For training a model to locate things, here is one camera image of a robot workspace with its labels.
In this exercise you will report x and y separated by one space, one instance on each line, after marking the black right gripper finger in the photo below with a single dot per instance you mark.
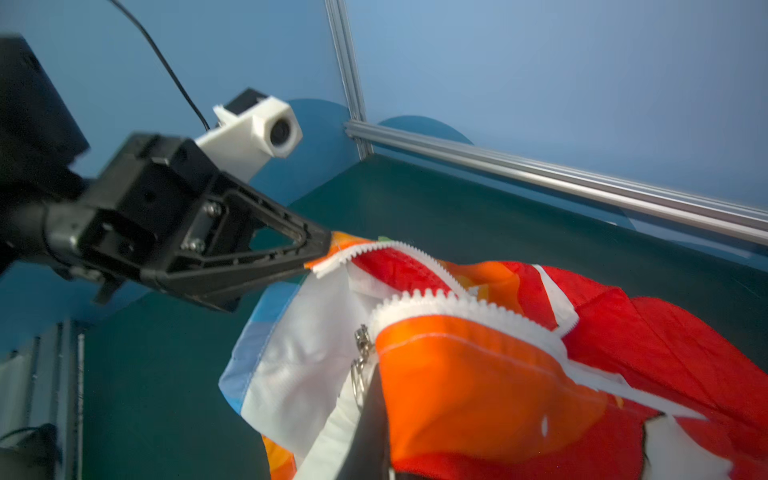
369 453

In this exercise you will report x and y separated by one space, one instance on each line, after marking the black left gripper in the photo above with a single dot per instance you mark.
130 223

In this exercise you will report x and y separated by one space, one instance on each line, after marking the rainbow striped kids jacket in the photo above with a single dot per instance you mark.
496 370

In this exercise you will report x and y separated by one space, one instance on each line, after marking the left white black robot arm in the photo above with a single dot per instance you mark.
40 140

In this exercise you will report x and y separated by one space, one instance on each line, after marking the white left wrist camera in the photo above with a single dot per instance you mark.
251 130

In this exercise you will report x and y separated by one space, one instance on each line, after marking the left side aluminium table rail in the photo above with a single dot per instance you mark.
42 406

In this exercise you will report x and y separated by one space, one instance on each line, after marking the left aluminium frame post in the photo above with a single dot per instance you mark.
343 44

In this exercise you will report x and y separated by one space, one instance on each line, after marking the back horizontal aluminium rail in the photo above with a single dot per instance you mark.
729 219

